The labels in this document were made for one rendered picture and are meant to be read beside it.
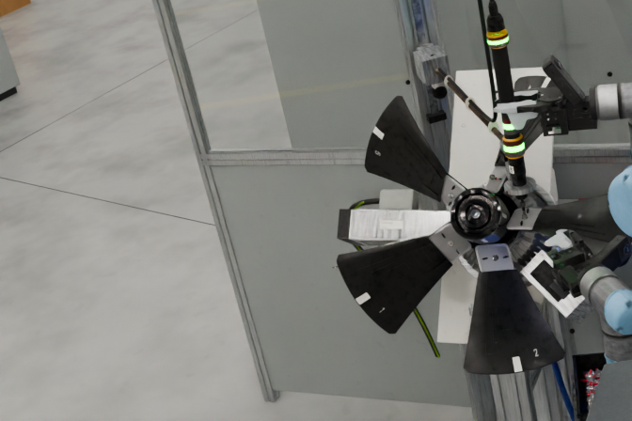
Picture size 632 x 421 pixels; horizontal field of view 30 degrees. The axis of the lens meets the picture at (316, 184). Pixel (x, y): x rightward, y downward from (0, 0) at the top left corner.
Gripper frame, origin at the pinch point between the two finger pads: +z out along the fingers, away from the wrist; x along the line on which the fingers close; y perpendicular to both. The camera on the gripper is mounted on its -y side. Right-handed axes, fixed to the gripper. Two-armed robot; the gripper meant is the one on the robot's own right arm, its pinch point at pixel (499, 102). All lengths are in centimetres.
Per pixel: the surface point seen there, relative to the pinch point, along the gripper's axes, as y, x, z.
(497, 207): 23.2, -3.8, 3.0
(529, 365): 53, -21, -2
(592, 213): 27.2, -2.2, -17.0
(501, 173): 20.0, 6.1, 2.6
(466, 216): 25.4, -3.3, 10.4
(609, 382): 23, -68, -22
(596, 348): 114, 70, -9
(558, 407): 107, 32, 0
